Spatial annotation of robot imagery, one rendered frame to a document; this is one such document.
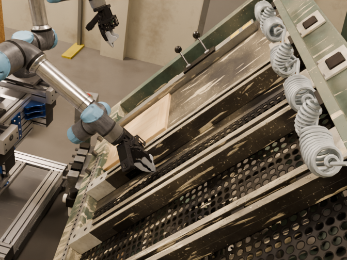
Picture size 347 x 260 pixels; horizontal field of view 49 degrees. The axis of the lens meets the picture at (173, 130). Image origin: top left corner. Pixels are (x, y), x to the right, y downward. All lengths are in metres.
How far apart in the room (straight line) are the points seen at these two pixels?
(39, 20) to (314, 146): 1.89
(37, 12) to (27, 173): 1.17
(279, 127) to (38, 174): 2.10
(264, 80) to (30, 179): 1.96
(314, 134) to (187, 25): 4.03
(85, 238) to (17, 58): 0.72
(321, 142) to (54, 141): 2.98
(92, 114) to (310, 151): 0.86
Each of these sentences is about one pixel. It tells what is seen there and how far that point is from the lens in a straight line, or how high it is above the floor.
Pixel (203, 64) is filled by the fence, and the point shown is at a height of 1.39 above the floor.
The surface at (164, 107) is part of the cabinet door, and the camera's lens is 1.90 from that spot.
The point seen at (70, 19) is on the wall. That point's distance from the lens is 5.17.
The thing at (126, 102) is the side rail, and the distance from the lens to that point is 2.37.
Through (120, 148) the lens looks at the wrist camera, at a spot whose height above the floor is 1.29.
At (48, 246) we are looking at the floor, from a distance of 2.76.
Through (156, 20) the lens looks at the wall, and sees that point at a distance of 4.78.
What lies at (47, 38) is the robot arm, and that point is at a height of 1.23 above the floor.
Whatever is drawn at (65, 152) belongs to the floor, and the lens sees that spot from 3.42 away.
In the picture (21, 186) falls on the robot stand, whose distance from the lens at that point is 2.85.
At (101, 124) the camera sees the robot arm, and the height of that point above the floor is 1.38.
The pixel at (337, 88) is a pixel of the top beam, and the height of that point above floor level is 1.82.
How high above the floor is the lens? 2.21
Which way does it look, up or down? 35 degrees down
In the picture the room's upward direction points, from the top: 12 degrees clockwise
